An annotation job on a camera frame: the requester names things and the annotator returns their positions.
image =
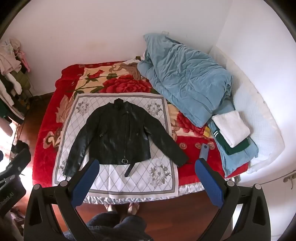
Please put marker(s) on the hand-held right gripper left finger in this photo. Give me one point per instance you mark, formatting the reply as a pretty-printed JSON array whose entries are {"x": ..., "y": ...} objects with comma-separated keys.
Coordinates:
[{"x": 85, "y": 183}]

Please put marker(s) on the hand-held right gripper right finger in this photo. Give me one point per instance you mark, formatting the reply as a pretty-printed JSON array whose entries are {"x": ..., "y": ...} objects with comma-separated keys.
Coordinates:
[{"x": 208, "y": 183}]

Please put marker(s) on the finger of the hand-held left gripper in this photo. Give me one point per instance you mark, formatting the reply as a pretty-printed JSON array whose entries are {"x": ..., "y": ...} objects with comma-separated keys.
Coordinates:
[{"x": 19, "y": 161}]

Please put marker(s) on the black leather jacket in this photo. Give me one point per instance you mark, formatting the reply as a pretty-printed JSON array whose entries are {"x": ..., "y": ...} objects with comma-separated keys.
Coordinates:
[{"x": 120, "y": 134}]

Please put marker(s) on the rack of hanging clothes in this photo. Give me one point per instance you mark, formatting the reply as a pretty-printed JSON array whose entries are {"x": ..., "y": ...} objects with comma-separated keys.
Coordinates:
[{"x": 10, "y": 76}]

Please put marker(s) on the small grey-blue flat object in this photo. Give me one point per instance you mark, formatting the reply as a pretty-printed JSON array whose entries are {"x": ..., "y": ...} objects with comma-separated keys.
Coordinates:
[{"x": 204, "y": 151}]

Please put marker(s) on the light blue folded cloth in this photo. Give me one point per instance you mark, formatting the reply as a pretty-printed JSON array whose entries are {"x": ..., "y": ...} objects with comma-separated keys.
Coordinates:
[{"x": 238, "y": 160}]

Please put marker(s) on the green folded garment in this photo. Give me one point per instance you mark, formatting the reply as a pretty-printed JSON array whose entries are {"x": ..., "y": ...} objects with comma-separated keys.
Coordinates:
[{"x": 231, "y": 148}]

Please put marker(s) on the person's legs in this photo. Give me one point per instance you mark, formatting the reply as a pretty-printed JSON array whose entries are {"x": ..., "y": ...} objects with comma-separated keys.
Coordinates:
[{"x": 118, "y": 227}]

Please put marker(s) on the white folded towel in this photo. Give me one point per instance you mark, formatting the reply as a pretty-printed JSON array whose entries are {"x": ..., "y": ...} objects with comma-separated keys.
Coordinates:
[{"x": 231, "y": 127}]

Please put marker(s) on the white diamond patterned cloth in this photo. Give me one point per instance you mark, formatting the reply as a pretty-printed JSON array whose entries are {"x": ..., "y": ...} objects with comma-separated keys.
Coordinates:
[{"x": 148, "y": 176}]

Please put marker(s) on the white mattress cover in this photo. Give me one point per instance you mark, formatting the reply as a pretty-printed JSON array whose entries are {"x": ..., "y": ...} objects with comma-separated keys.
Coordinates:
[{"x": 259, "y": 111}]

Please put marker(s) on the red floral blanket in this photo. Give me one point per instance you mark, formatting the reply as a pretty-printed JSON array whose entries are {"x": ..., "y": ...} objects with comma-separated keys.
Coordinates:
[{"x": 120, "y": 83}]

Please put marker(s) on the blue duvet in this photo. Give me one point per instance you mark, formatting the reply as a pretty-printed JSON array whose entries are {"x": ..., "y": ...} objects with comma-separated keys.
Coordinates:
[{"x": 185, "y": 78}]

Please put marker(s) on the wall socket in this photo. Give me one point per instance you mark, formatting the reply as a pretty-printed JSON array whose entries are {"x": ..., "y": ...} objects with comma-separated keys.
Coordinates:
[{"x": 290, "y": 178}]

